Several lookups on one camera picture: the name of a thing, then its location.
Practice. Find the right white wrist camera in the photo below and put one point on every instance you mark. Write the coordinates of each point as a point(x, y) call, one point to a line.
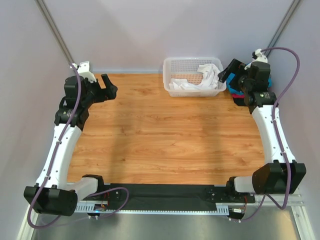
point(257, 56)

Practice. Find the left aluminium frame post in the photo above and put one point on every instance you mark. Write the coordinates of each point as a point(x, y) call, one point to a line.
point(54, 29)

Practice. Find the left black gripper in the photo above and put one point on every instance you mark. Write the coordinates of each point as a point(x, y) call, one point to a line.
point(109, 93)

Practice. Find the red folded t shirt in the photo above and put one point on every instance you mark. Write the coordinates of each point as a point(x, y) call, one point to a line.
point(238, 95)

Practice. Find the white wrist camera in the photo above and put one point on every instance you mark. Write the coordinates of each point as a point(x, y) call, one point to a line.
point(257, 56)
point(84, 70)

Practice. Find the white t shirt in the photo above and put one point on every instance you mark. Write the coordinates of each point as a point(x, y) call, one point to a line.
point(205, 79)

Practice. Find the black folded t shirt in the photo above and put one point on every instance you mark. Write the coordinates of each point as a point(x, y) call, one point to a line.
point(242, 102)

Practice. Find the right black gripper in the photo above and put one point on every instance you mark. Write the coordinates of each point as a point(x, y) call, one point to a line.
point(232, 67)

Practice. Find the white plastic perforated basket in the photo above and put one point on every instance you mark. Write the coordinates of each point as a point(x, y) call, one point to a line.
point(185, 70)

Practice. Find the aluminium frame post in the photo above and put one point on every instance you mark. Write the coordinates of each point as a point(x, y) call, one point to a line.
point(54, 29)
point(284, 22)

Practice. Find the right aluminium frame post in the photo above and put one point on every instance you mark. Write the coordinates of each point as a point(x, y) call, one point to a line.
point(284, 22)

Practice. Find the blue folded t shirt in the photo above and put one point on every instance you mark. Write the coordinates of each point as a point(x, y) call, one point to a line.
point(243, 83)

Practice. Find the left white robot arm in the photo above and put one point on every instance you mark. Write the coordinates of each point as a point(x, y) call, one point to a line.
point(51, 194)

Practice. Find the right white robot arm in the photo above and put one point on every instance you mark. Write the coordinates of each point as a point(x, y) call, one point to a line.
point(281, 173)

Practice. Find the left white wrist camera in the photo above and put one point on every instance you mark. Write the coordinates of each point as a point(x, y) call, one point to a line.
point(84, 70)

